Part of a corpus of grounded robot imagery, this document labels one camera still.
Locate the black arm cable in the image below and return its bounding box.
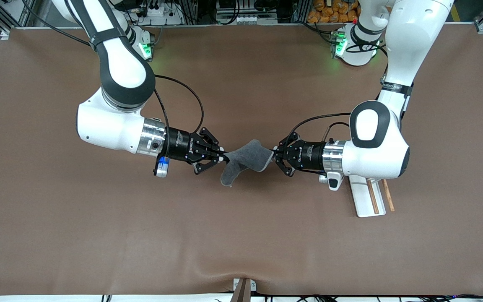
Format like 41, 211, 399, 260
21, 0, 205, 135
283, 42, 405, 145

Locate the grey towel with purple side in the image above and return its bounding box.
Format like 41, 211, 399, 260
220, 139, 275, 187

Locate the grey equipment box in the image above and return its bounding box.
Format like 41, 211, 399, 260
216, 0, 280, 25

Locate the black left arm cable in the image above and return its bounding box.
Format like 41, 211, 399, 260
283, 42, 405, 145

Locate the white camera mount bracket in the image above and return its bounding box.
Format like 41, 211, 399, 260
232, 278, 257, 302

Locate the white rack with wooden rods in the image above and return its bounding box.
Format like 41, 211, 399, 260
348, 174, 395, 218

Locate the white power strip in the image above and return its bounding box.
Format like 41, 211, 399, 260
140, 2, 182, 20

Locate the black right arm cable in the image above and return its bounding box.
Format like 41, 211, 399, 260
21, 0, 205, 135

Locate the bag of orange items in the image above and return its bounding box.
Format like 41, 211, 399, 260
307, 0, 361, 24

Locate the brown table cover mat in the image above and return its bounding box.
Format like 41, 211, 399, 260
0, 23, 483, 296

